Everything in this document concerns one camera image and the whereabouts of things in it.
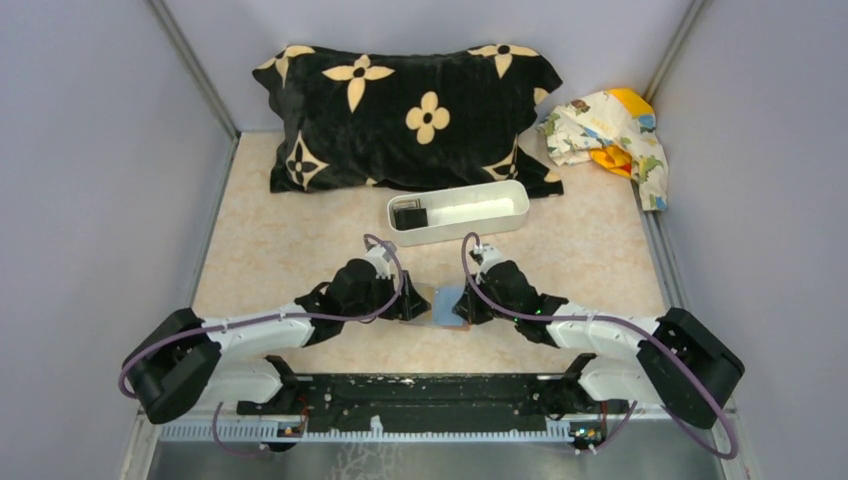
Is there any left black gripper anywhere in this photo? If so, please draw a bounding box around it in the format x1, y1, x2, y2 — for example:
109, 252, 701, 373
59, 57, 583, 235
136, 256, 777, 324
344, 269, 431, 321

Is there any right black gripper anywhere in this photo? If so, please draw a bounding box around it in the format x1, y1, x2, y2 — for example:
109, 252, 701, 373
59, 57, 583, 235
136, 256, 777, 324
453, 271, 520, 325

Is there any brown leather card holder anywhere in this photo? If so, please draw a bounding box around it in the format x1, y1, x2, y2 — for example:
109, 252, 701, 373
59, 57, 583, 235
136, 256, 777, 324
406, 283, 471, 331

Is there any white oblong plastic bin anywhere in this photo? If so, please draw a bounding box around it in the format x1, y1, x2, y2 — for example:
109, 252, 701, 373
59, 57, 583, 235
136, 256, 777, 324
386, 180, 530, 247

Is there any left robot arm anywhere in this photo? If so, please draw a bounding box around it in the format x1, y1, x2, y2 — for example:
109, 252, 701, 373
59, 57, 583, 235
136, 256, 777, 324
119, 258, 431, 424

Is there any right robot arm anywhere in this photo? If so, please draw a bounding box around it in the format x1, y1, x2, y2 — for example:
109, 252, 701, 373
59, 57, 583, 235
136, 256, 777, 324
453, 254, 745, 429

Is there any stack of cards in bin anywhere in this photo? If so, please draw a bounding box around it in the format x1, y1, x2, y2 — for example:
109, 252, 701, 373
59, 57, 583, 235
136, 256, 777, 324
389, 199, 429, 231

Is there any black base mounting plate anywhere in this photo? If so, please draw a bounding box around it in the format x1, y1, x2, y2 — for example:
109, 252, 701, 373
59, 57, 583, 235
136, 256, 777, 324
235, 372, 631, 435

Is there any black floral pillow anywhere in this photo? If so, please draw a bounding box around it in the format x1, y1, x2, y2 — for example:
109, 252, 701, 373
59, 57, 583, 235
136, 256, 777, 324
253, 43, 564, 198

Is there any cartoon print cloth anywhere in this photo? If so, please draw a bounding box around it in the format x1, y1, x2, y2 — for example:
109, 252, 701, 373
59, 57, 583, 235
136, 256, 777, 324
537, 88, 669, 212

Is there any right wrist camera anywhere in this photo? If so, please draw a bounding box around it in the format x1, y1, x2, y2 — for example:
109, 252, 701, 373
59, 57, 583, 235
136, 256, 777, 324
470, 243, 507, 274

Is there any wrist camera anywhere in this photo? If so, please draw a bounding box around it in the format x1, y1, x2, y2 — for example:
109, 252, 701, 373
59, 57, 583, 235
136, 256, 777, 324
363, 240, 396, 278
470, 243, 507, 274

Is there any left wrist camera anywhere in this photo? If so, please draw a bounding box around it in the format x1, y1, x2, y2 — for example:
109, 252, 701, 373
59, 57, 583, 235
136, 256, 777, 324
363, 240, 396, 278

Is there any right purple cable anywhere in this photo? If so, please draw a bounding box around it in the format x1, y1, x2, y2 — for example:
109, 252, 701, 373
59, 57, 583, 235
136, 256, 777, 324
460, 231, 740, 460

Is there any aluminium frame rail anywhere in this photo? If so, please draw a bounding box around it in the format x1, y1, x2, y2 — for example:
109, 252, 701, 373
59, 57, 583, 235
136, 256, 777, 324
135, 374, 737, 445

